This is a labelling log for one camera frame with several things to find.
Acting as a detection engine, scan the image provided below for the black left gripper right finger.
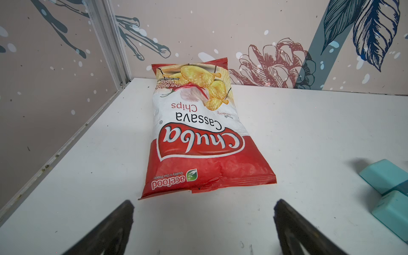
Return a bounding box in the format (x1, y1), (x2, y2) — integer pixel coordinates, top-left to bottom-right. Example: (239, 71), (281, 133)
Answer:
(274, 199), (346, 255)

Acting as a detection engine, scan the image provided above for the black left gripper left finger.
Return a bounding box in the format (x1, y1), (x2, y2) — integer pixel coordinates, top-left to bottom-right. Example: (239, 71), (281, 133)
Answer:
(65, 200), (135, 255)

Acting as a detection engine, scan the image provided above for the teal plug adapter near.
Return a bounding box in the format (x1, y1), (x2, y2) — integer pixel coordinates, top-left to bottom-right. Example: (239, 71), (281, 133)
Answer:
(371, 190), (408, 243)

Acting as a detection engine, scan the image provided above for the teal plug adapter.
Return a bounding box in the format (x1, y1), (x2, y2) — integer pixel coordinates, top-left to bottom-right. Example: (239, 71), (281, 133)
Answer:
(359, 159), (408, 196)
(371, 190), (408, 243)

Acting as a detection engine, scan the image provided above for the teal plug adapter far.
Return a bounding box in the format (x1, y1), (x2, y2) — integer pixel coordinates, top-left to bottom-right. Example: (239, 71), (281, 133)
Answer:
(359, 159), (408, 196)

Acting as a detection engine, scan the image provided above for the red white cassava chips bag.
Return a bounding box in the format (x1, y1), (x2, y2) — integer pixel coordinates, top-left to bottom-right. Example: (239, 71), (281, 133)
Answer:
(142, 58), (277, 198)

